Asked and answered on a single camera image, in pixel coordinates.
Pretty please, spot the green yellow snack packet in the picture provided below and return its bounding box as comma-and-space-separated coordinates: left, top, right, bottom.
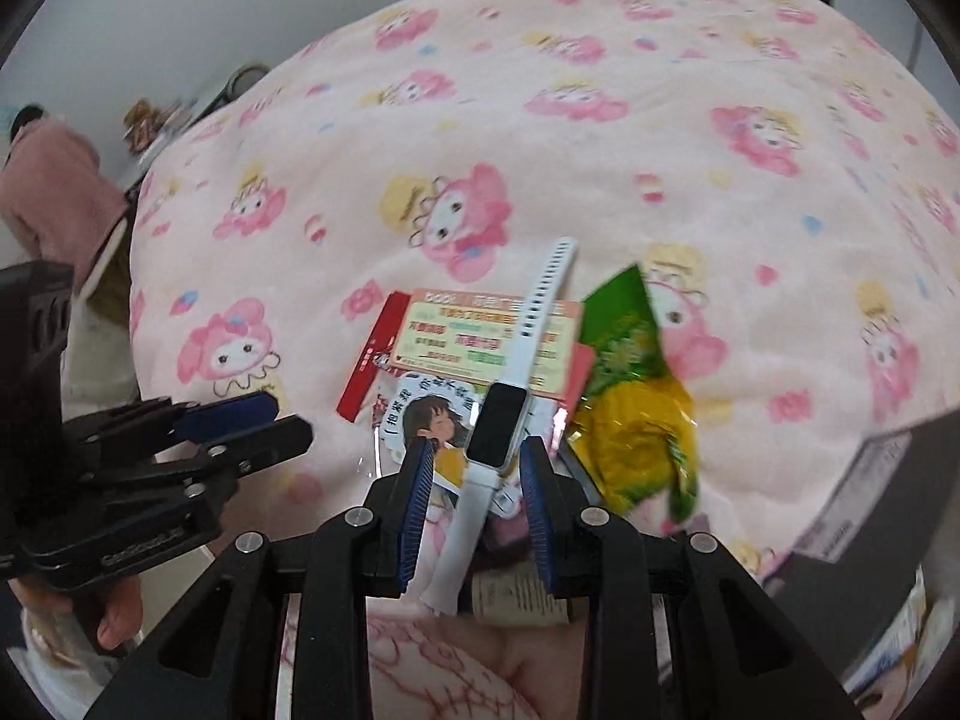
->
562, 264, 702, 522

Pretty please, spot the red envelope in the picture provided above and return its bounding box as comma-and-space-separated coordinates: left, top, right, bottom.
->
336, 291, 595, 422

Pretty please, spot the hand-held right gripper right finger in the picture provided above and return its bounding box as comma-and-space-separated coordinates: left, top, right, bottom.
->
519, 435, 863, 720

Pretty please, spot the black storage box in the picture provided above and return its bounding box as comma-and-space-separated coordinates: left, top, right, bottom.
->
761, 409, 960, 720

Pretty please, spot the pink printed blanket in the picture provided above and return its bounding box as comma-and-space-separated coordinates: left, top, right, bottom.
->
124, 0, 960, 720

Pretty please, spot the person's left hand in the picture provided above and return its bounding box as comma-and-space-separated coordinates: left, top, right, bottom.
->
94, 577, 145, 653

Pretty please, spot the cartoon girl sticker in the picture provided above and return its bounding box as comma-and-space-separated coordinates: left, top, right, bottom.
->
367, 371, 571, 518

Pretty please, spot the cluttered desk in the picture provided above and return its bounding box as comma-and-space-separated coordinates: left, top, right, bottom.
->
120, 64, 275, 188

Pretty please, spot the white printed bag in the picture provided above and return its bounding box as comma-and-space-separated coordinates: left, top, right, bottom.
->
840, 566, 935, 713

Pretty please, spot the white smartwatch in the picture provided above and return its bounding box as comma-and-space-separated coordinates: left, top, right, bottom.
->
420, 238, 580, 616

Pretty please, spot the pink labelled pouch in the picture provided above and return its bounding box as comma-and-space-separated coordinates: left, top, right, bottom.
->
469, 514, 593, 627

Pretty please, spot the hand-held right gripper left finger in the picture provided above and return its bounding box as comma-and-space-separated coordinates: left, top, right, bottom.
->
84, 439, 438, 720

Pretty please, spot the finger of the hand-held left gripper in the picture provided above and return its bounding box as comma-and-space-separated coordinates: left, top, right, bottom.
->
64, 390, 280, 458
82, 415, 314, 511

